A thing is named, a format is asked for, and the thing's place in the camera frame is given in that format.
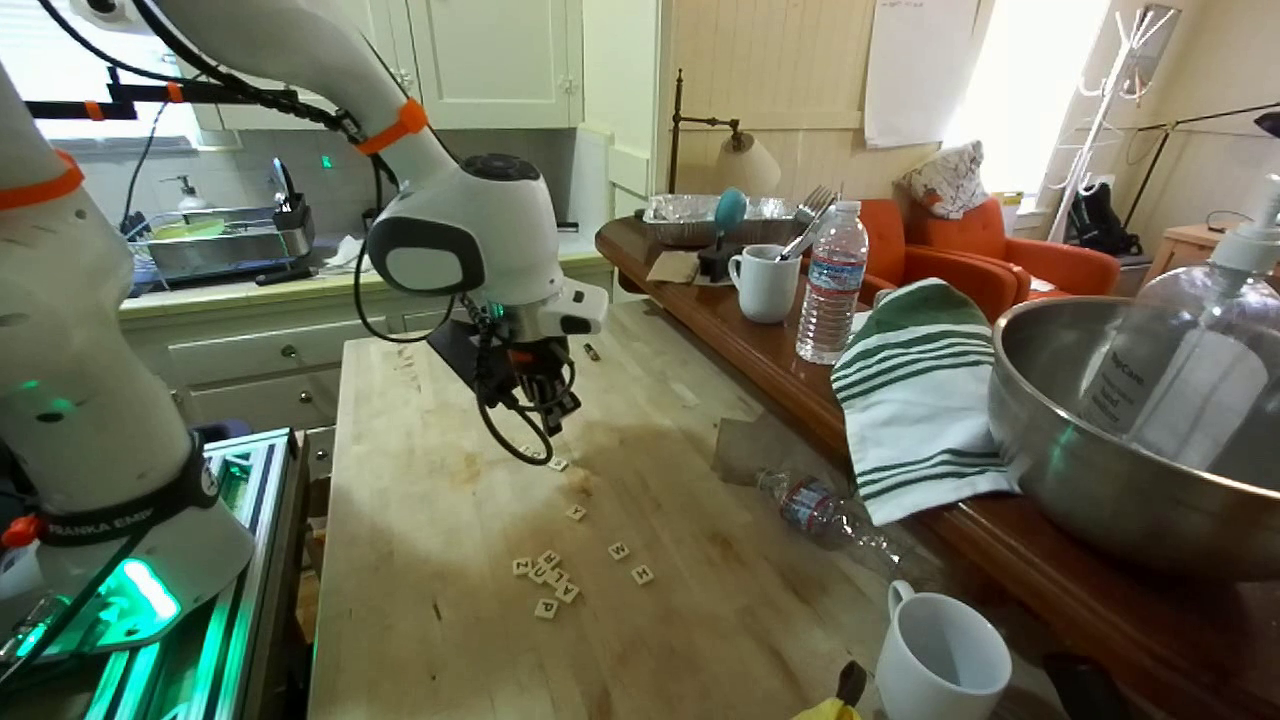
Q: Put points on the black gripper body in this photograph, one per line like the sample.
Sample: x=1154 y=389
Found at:
x=517 y=373

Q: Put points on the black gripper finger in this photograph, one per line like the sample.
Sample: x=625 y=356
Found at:
x=566 y=405
x=546 y=413

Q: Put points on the letter tile S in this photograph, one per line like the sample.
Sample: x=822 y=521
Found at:
x=561 y=464

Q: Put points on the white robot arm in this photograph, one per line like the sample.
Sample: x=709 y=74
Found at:
x=125 y=501

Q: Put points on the aluminium foil tray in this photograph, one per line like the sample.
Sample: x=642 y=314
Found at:
x=709 y=211

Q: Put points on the white ceramic mug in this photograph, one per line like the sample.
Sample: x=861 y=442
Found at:
x=765 y=280

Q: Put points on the teal measuring cup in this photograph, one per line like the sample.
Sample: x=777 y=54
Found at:
x=731 y=211

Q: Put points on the crushed plastic bottle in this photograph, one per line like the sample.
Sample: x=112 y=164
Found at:
x=798 y=486

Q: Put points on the clear plastic water bottle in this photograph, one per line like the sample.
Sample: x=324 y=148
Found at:
x=834 y=284

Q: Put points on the floor lamp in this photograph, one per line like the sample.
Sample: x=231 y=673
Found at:
x=741 y=162

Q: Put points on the green striped white towel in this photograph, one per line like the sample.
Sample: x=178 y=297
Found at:
x=913 y=395

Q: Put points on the orange armchair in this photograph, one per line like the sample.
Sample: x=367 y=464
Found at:
x=979 y=258

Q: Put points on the steel mixing bowl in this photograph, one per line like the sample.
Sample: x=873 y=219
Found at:
x=1117 y=496

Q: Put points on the clear soap dispenser bottle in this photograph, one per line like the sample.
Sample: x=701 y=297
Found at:
x=1187 y=360

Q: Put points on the green lit aluminium base rail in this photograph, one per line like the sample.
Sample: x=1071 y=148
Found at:
x=181 y=620

